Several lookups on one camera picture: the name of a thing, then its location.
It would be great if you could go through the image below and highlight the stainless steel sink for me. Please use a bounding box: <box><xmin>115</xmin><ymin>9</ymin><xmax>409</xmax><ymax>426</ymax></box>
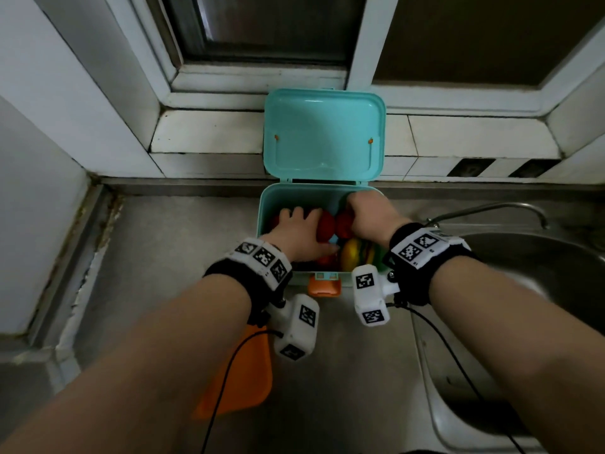
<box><xmin>410</xmin><ymin>225</ymin><xmax>605</xmax><ymax>454</ymax></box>

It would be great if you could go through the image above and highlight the right wrist marker tracker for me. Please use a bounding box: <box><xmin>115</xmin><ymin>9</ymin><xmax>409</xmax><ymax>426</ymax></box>
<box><xmin>352</xmin><ymin>222</ymin><xmax>476</xmax><ymax>327</ymax></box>

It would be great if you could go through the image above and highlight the white window frame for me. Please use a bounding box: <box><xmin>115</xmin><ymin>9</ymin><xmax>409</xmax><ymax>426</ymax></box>
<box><xmin>103</xmin><ymin>0</ymin><xmax>605</xmax><ymax>117</ymax></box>

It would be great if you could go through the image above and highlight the yellow toy burger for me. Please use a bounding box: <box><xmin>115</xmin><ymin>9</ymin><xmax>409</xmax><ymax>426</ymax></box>
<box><xmin>340</xmin><ymin>238</ymin><xmax>378</xmax><ymax>273</ymax></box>

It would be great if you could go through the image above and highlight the person's left forearm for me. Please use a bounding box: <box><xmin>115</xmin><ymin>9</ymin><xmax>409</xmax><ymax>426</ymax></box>
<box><xmin>0</xmin><ymin>274</ymin><xmax>252</xmax><ymax>454</ymax></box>

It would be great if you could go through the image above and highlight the black tracker cable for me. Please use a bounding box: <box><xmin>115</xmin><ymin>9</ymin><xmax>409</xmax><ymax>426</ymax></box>
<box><xmin>200</xmin><ymin>329</ymin><xmax>285</xmax><ymax>454</ymax></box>
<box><xmin>387</xmin><ymin>302</ymin><xmax>527</xmax><ymax>454</ymax></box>

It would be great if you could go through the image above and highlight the black left tracker cable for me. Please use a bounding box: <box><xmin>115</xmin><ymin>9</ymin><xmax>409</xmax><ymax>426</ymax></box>
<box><xmin>200</xmin><ymin>329</ymin><xmax>285</xmax><ymax>454</ymax></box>

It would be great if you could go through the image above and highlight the teal plastic toy case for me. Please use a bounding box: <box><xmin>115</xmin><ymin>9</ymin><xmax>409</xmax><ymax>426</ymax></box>
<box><xmin>256</xmin><ymin>88</ymin><xmax>394</xmax><ymax>287</ymax></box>

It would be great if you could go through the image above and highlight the metal faucet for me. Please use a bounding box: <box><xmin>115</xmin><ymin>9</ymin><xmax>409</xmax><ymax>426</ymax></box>
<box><xmin>425</xmin><ymin>201</ymin><xmax>552</xmax><ymax>231</ymax></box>

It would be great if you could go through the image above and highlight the red toy tomato half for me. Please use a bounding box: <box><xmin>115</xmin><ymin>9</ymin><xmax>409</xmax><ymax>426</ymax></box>
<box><xmin>335</xmin><ymin>210</ymin><xmax>355</xmax><ymax>240</ymax></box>
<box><xmin>316</xmin><ymin>210</ymin><xmax>337</xmax><ymax>243</ymax></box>

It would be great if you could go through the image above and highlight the orange case latch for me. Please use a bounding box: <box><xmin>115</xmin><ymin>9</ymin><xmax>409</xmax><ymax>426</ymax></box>
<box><xmin>308</xmin><ymin>273</ymin><xmax>342</xmax><ymax>298</ymax></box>

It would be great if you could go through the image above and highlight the person's left hand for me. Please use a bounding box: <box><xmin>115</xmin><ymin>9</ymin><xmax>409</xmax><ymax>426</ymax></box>
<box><xmin>260</xmin><ymin>207</ymin><xmax>340</xmax><ymax>263</ymax></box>

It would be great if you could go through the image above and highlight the left wrist marker tracker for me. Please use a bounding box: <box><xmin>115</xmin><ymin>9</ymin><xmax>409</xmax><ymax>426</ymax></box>
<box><xmin>203</xmin><ymin>237</ymin><xmax>320</xmax><ymax>362</ymax></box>

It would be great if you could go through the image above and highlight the orange plastic cutting board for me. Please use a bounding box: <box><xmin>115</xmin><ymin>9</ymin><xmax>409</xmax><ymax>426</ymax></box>
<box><xmin>191</xmin><ymin>324</ymin><xmax>274</xmax><ymax>422</ymax></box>

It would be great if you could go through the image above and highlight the wrist marker tracker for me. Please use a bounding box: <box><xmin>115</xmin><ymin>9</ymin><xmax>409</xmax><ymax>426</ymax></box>
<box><xmin>203</xmin><ymin>237</ymin><xmax>320</xmax><ymax>362</ymax></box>
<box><xmin>352</xmin><ymin>222</ymin><xmax>476</xmax><ymax>327</ymax></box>

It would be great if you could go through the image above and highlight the black right tracker cable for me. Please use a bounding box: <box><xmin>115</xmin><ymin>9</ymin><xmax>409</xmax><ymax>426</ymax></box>
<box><xmin>387</xmin><ymin>302</ymin><xmax>527</xmax><ymax>454</ymax></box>

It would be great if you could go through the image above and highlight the person's right forearm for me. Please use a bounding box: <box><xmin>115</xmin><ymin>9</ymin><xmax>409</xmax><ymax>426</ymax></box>
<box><xmin>428</xmin><ymin>255</ymin><xmax>605</xmax><ymax>454</ymax></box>

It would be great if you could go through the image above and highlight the person's right hand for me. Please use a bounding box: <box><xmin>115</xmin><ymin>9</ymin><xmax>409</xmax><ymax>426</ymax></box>
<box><xmin>347</xmin><ymin>190</ymin><xmax>412</xmax><ymax>249</ymax></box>

